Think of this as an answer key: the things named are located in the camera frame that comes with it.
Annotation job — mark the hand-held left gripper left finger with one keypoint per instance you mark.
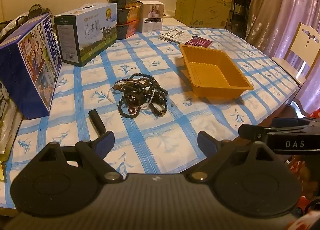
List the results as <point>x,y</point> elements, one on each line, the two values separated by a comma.
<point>105,140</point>

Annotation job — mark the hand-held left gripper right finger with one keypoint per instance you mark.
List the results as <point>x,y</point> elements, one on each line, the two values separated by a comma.
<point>207,141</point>

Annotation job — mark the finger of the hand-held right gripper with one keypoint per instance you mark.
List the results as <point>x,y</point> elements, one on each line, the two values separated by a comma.
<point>252,132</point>

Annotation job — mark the golden plastic tray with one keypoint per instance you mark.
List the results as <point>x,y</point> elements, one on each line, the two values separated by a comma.
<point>212,74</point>

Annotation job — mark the red patterned clothing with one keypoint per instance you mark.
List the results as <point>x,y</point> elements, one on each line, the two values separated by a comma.
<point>307,175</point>

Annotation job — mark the blue checked tablecloth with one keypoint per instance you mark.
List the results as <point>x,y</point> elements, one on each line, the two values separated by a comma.
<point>155,129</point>

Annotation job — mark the white plastic bags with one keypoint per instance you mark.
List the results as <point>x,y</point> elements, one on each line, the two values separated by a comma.
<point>8,129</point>

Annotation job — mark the wooden chair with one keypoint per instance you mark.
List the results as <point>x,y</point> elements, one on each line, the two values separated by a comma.
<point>303,44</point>

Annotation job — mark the dark blue milk carton box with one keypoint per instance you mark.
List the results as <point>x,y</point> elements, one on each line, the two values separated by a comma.
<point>30,69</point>

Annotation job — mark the white and maroon book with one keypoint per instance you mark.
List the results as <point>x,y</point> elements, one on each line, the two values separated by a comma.
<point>180,37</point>

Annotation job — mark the light blue cow milk box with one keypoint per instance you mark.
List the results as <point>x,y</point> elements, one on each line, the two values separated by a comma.
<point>95,32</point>

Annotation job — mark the white product box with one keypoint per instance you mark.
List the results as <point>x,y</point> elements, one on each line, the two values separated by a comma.
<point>151,18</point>

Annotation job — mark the black folding cart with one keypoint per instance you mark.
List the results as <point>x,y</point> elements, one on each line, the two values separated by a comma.
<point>241,2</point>

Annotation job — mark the large cardboard box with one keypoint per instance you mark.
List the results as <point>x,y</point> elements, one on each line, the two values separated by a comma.
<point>202,9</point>

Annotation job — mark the pink shiny curtain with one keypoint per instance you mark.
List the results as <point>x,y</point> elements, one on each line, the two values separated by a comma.
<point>280,2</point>

